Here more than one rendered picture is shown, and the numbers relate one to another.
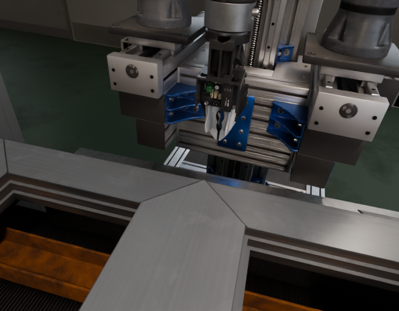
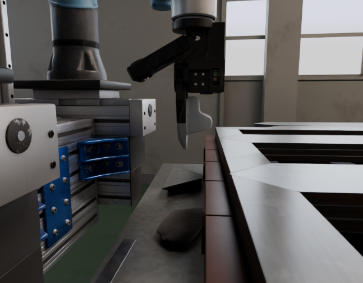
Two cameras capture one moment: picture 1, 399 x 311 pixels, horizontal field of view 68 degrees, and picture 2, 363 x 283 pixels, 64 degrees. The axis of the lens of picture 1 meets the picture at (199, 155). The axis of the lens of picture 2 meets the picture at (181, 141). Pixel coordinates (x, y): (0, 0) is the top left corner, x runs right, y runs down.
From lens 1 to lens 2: 0.78 m
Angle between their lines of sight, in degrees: 91
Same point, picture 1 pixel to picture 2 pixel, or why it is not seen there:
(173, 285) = (354, 174)
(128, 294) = not seen: outside the picture
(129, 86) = (14, 178)
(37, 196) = not seen: outside the picture
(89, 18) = not seen: outside the picture
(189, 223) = (293, 174)
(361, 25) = (97, 56)
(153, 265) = (353, 180)
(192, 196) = (259, 176)
